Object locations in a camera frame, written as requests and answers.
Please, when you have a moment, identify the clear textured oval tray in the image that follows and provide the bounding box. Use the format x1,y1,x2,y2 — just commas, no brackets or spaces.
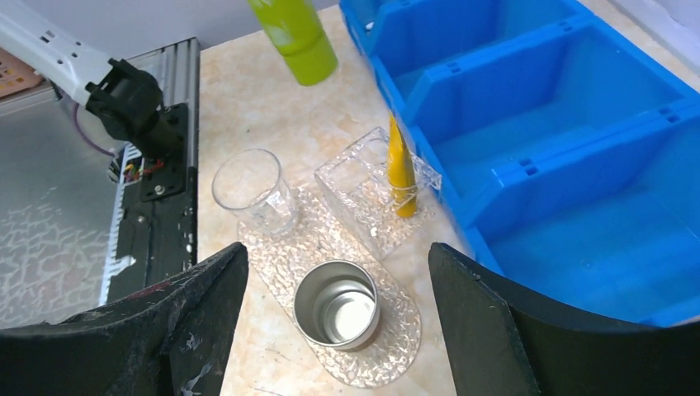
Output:
239,188,422,389

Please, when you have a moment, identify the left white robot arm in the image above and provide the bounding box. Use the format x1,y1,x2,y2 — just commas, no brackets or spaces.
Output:
1,1,182,159

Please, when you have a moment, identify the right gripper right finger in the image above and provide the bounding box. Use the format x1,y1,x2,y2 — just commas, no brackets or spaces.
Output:
428,243,699,395

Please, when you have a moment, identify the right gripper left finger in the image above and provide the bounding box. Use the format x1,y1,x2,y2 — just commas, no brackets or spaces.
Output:
1,243,249,395

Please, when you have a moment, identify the blue divided plastic bin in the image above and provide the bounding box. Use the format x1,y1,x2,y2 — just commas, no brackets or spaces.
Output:
340,1,699,327

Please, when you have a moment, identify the clear glass cup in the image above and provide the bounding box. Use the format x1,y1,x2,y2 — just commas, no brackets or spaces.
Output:
211,148,298,236

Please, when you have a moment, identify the yellow green tube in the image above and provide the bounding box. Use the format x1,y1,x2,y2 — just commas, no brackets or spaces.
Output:
248,0,338,87

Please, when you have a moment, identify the aluminium frame rail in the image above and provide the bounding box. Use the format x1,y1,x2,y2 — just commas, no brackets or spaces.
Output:
109,36,201,307

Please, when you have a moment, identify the orange yellow small tube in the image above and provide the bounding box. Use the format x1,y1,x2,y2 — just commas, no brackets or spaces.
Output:
386,113,417,219

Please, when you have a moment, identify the red perforated basket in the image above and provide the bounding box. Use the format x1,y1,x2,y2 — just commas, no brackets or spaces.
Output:
0,49,43,98

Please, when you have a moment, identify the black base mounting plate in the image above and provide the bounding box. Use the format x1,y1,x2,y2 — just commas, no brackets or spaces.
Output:
99,103,198,304

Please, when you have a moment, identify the silver metal cup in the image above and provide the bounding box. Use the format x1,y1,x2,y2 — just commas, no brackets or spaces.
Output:
292,260,381,351

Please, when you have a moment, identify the clear textured square tray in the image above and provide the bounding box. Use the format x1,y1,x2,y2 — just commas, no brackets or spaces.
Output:
315,127,442,261

